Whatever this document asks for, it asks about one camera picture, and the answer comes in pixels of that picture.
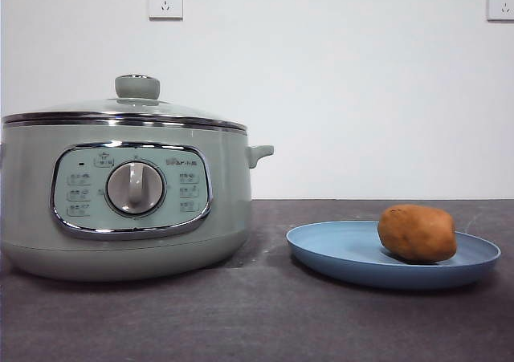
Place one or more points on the brown potato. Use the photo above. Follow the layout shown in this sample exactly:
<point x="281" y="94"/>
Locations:
<point x="417" y="233"/>

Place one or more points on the white wall socket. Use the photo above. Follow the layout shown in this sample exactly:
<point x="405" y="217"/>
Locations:
<point x="165" y="1"/>
<point x="502" y="2"/>

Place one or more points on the pale green electric steamer pot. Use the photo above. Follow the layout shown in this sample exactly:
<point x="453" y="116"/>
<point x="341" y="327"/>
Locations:
<point x="225" y="201"/>

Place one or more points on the blue round plate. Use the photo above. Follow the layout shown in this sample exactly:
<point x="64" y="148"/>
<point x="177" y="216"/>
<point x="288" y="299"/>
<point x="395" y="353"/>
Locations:
<point x="341" y="253"/>

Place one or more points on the glass lid with green knob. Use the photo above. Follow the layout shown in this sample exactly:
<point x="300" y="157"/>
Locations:
<point x="137" y="87"/>

